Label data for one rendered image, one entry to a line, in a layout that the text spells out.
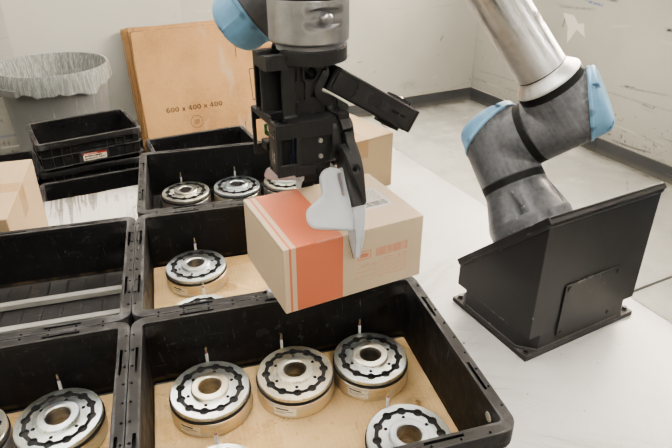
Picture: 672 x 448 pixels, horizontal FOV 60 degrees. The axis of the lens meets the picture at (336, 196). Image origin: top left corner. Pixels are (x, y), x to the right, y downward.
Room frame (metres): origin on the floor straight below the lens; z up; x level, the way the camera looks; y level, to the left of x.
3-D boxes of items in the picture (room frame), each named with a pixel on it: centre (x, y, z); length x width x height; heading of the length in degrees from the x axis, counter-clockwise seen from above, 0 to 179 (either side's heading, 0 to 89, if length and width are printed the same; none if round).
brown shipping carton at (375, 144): (1.57, 0.02, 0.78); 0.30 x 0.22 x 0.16; 35
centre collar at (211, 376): (0.56, 0.16, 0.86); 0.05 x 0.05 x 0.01
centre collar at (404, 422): (0.48, -0.09, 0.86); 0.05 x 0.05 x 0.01
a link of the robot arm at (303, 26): (0.55, 0.02, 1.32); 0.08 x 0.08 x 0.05
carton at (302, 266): (0.56, 0.01, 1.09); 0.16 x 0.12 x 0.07; 116
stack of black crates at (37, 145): (2.28, 1.05, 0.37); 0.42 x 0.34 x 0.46; 116
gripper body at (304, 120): (0.54, 0.03, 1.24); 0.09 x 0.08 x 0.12; 116
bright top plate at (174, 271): (0.85, 0.24, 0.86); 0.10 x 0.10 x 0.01
